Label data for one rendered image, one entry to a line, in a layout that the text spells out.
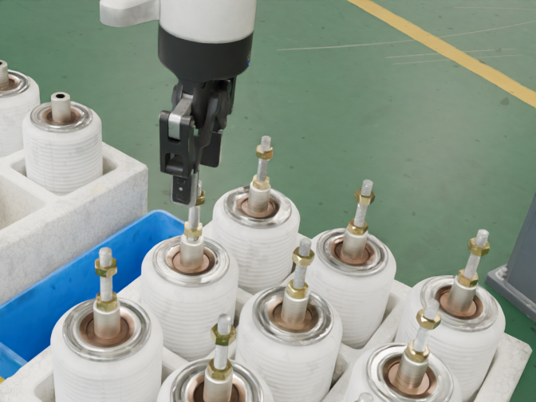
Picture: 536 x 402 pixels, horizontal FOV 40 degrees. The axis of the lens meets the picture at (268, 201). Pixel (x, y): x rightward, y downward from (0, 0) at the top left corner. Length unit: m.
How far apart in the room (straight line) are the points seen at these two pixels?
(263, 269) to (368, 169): 0.61
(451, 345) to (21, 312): 0.49
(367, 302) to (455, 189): 0.66
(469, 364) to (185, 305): 0.28
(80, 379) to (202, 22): 0.31
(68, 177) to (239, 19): 0.44
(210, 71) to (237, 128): 0.87
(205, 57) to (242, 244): 0.27
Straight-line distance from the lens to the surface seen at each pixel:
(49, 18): 1.89
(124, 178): 0.97
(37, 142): 0.94
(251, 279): 0.82
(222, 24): 0.56
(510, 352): 0.83
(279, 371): 0.68
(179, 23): 0.57
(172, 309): 0.72
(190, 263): 0.72
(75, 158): 0.94
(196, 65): 0.58
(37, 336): 0.95
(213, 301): 0.71
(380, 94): 1.66
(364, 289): 0.75
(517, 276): 1.17
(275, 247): 0.79
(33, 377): 0.73
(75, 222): 0.94
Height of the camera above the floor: 0.73
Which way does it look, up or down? 36 degrees down
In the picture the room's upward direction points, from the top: 8 degrees clockwise
